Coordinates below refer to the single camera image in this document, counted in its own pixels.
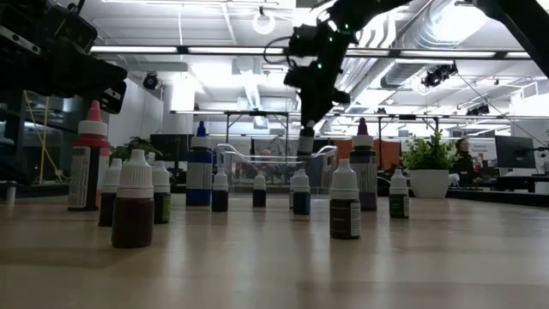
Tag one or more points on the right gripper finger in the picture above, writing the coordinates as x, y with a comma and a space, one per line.
327, 109
309, 115

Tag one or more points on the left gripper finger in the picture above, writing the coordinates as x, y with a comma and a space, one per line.
77, 67
77, 88

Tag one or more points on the large black food coloring bottle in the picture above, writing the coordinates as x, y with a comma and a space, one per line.
305, 143

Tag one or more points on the grey-capped vial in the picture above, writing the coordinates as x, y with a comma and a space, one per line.
364, 171

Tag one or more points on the small black dropper bottle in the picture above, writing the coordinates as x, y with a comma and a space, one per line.
291, 193
343, 219
259, 198

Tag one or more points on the large pink food coloring bottle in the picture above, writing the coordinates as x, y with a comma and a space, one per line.
88, 171

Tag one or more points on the small blue dropper bottle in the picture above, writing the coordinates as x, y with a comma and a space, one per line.
302, 204

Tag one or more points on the small red dropper bottle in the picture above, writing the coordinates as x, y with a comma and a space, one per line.
220, 201

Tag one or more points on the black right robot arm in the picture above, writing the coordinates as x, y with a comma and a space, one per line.
364, 10

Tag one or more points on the long light bar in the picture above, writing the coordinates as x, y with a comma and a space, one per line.
128, 49

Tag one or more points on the orange partition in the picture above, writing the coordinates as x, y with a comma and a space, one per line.
388, 154

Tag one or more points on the broad-leaf plant in white pot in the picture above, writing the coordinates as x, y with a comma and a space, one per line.
137, 146

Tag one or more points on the clear plastic bin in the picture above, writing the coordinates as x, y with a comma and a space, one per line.
240, 171

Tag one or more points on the black computer monitor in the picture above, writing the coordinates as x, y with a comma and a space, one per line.
171, 148
514, 152

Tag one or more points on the fern plant in white pot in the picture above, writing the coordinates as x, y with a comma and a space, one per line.
429, 182

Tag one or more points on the person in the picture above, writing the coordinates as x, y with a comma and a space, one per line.
464, 165

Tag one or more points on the black dome camera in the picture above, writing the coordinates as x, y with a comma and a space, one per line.
150, 81

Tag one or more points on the black mounted camera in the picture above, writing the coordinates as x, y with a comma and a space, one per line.
437, 76

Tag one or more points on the black aluminium frame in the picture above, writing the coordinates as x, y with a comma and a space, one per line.
493, 197

